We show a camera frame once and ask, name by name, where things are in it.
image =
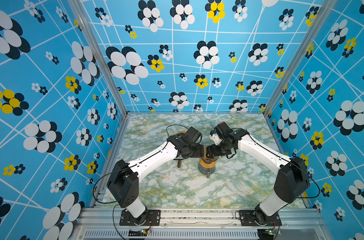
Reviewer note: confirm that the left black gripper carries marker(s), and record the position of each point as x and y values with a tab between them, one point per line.
200	152

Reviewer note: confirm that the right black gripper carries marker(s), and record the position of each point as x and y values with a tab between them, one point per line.
215	153

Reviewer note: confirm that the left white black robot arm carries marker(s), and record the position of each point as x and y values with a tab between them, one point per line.
123	182

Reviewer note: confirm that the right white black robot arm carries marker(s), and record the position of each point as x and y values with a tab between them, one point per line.
291	175

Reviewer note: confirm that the left green circuit board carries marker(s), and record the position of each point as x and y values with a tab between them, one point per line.
139	233

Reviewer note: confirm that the green circuit board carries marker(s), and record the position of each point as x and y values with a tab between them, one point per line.
268	234
139	233

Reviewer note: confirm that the right green circuit board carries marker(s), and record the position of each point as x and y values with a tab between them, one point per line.
268	234

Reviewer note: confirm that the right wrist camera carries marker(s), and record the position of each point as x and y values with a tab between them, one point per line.
215	138

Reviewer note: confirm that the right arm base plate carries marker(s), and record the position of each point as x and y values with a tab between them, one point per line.
252	218

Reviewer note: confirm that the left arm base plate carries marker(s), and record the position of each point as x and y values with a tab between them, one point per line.
148	218

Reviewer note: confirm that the aluminium front rail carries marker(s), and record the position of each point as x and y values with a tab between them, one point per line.
199	224

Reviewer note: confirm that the left aluminium corner post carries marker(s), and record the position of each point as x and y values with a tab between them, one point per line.
80	14

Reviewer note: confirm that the aluminium corner post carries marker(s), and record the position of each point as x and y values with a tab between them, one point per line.
80	14
314	29

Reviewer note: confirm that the right aluminium corner post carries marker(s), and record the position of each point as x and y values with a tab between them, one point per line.
314	29

